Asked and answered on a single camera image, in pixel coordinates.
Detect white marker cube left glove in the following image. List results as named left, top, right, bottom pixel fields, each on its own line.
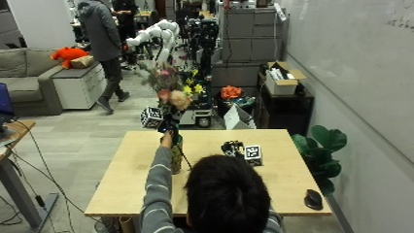
left=140, top=106, right=164, bottom=128

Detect the person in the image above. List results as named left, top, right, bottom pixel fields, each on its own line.
left=138, top=139, right=285, bottom=233

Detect white drawer cabinet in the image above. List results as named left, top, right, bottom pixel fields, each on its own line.
left=50, top=62, right=109, bottom=111

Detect mixed flower bouquet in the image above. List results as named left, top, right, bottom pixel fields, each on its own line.
left=140, top=59, right=208, bottom=137

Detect orange flower bunch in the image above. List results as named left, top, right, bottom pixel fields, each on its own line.
left=220, top=84, right=246, bottom=101

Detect green leafy potted plant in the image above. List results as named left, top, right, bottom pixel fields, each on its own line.
left=291, top=124, right=349, bottom=196

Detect green glass vase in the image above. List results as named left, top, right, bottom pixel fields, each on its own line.
left=169, top=134, right=185, bottom=175

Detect orange plush toy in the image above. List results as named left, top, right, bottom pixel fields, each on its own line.
left=49, top=46, right=90, bottom=70

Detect brown paper bag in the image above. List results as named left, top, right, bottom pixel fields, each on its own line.
left=69, top=54, right=96, bottom=70

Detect person's right hand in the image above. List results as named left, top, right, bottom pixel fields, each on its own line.
left=220, top=140, right=249, bottom=160

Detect black floor cable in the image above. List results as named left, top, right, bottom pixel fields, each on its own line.
left=0, top=118, right=102, bottom=233

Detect whiteboard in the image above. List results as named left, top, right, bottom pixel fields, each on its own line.
left=282, top=0, right=414, bottom=164

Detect blue screen laptop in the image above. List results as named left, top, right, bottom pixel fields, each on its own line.
left=0, top=82, right=19, bottom=119

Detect white paper bag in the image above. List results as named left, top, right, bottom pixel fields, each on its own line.
left=222, top=103, right=257, bottom=131

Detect grey sofa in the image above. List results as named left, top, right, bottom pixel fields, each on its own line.
left=0, top=47, right=66, bottom=117

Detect white marker cube glove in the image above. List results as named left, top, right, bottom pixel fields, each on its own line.
left=140, top=106, right=164, bottom=128
left=244, top=144, right=265, bottom=167

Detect black wheeled robot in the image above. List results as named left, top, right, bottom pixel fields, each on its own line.
left=182, top=17, right=222, bottom=129

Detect grey filing cabinets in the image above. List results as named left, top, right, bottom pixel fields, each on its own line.
left=218, top=7, right=287, bottom=64

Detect black computer mouse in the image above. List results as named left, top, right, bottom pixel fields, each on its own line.
left=302, top=188, right=325, bottom=212

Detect open cardboard box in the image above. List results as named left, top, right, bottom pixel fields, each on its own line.
left=263, top=60, right=307, bottom=97

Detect person's left hand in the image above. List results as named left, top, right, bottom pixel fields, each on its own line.
left=157, top=111, right=181, bottom=148

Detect black low cabinet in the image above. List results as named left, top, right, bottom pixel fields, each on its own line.
left=254, top=71, right=315, bottom=136

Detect wooden side desk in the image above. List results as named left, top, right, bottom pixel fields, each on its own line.
left=0, top=119, right=61, bottom=229

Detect white marker cube right glove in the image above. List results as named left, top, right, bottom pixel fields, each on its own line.
left=244, top=144, right=265, bottom=167

